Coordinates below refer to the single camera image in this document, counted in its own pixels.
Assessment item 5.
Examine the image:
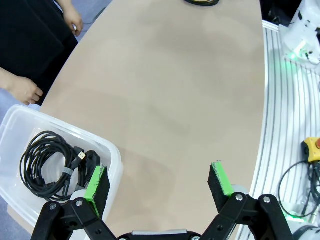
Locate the person's left hand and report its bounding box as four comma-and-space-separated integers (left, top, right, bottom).
61, 3, 85, 36

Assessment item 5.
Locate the black controller cable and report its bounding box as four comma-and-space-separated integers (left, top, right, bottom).
278, 159, 320, 218

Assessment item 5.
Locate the person's right hand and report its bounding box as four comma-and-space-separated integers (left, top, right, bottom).
6, 74, 44, 106

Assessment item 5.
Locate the person's left forearm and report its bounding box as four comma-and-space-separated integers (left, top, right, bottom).
53, 0, 73, 11

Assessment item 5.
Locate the thick braided black USB cable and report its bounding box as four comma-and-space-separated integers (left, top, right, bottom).
19, 131, 87, 202

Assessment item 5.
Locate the black power cable angled connector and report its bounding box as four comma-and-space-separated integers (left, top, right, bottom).
86, 149, 103, 171

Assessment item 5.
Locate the black power cable round plug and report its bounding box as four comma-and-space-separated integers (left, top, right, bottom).
73, 163, 92, 192

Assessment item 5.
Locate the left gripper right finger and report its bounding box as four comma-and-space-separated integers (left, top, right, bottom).
201, 160, 293, 240

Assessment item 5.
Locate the person's right forearm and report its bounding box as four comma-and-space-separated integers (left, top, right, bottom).
0, 66, 16, 91

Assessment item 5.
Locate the clear plastic storage box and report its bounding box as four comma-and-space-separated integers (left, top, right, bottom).
0, 104, 125, 228

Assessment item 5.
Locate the white slotted mounting platform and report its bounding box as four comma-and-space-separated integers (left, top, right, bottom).
236, 19, 320, 240

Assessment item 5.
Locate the thin black USB extension cable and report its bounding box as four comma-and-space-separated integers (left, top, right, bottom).
183, 0, 221, 6

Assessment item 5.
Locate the yellow emergency stop box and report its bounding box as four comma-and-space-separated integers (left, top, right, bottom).
302, 136, 320, 163

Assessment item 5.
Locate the person in black t-shirt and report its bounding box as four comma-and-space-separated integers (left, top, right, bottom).
0, 0, 80, 107

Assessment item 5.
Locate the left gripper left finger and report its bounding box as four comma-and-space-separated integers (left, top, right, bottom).
31, 164, 119, 240

